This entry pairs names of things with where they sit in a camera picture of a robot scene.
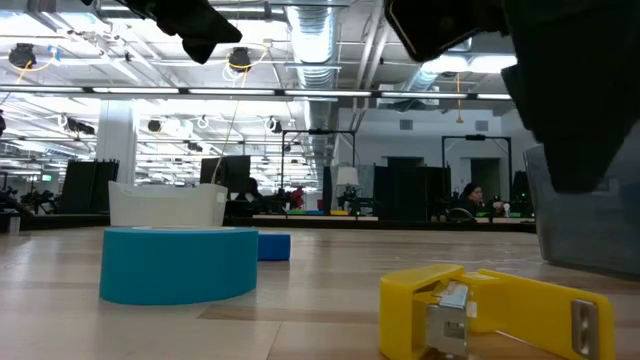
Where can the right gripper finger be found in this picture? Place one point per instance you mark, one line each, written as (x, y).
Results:
(575, 125)

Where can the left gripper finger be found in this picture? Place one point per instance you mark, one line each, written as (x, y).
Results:
(200, 30)

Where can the transparent grey plastic bin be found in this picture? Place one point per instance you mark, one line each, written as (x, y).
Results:
(590, 235)

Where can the yellow stapler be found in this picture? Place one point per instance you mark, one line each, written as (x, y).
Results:
(520, 305)

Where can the blue mini stapler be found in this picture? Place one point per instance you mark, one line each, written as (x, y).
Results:
(275, 247)

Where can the light blue tape roll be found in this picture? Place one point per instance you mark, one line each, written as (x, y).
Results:
(177, 270)

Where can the person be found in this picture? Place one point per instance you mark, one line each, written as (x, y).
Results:
(470, 201)
(251, 189)

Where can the white pillar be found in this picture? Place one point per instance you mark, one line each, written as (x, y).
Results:
(116, 150)

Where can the black partition panel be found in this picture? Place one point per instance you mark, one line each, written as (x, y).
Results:
(90, 187)
(410, 192)

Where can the small white plastic bin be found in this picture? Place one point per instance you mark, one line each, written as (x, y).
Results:
(165, 205)

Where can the white lamp shade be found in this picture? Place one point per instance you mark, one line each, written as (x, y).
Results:
(348, 176)

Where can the wooden table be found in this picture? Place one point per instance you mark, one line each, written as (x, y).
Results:
(315, 218)

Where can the black gantry frame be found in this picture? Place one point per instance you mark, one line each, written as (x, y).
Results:
(475, 137)
(320, 132)

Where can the silver ventilation duct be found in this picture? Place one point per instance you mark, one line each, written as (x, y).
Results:
(315, 45)

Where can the black table frame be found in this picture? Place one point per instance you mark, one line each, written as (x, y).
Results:
(400, 225)

